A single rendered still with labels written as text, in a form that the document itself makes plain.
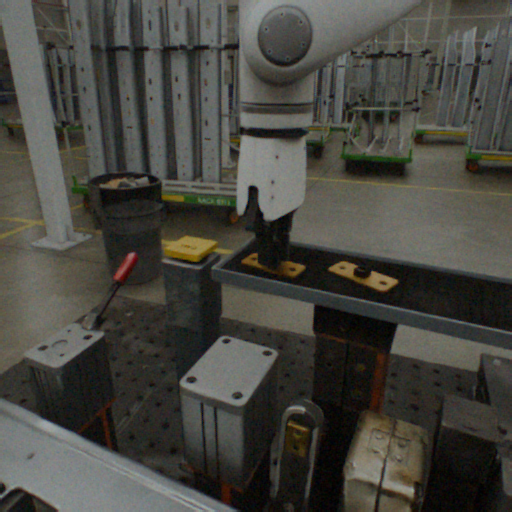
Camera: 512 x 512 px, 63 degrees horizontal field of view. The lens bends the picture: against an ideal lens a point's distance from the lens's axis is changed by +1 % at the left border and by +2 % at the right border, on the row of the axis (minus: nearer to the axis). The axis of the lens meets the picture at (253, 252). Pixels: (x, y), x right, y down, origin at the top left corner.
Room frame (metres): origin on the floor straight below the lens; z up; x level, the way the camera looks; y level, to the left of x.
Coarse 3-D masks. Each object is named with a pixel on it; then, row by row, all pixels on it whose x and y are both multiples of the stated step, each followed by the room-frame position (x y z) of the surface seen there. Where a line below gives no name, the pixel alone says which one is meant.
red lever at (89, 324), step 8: (128, 256) 0.60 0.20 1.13; (136, 256) 0.61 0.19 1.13; (128, 264) 0.59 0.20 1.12; (120, 272) 0.58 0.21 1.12; (128, 272) 0.59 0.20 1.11; (112, 280) 0.58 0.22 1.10; (120, 280) 0.57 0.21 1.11; (112, 288) 0.56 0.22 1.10; (104, 296) 0.55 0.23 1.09; (112, 296) 0.55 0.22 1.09; (104, 304) 0.54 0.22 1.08; (96, 312) 0.53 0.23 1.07; (88, 320) 0.52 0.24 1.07; (96, 320) 0.52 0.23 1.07; (88, 328) 0.51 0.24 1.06; (96, 328) 0.51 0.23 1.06
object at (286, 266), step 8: (248, 256) 0.54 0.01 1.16; (256, 256) 0.54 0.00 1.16; (280, 256) 0.52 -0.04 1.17; (248, 264) 0.51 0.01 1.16; (256, 264) 0.51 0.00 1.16; (280, 264) 0.51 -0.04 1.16; (288, 264) 0.51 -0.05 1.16; (296, 264) 0.51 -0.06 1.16; (272, 272) 0.49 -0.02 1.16; (280, 272) 0.49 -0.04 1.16; (288, 272) 0.49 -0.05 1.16; (296, 272) 0.49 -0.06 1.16
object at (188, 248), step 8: (184, 240) 0.60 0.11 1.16; (192, 240) 0.60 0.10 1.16; (200, 240) 0.60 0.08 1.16; (208, 240) 0.60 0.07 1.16; (168, 248) 0.57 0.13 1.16; (176, 248) 0.57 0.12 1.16; (184, 248) 0.57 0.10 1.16; (192, 248) 0.57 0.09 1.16; (200, 248) 0.57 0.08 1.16; (208, 248) 0.58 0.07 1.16; (216, 248) 0.60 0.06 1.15; (176, 256) 0.56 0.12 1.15; (184, 256) 0.56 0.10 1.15; (192, 256) 0.55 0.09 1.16; (200, 256) 0.55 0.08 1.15
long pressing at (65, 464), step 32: (0, 416) 0.40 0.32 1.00; (32, 416) 0.40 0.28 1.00; (0, 448) 0.35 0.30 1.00; (32, 448) 0.35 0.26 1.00; (64, 448) 0.35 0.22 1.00; (96, 448) 0.35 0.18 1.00; (0, 480) 0.31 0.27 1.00; (32, 480) 0.31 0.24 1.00; (64, 480) 0.31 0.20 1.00; (96, 480) 0.31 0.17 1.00; (128, 480) 0.31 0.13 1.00; (160, 480) 0.31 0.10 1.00
